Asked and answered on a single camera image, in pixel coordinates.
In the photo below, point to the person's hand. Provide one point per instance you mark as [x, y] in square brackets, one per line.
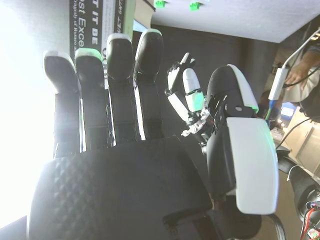
[297, 73]

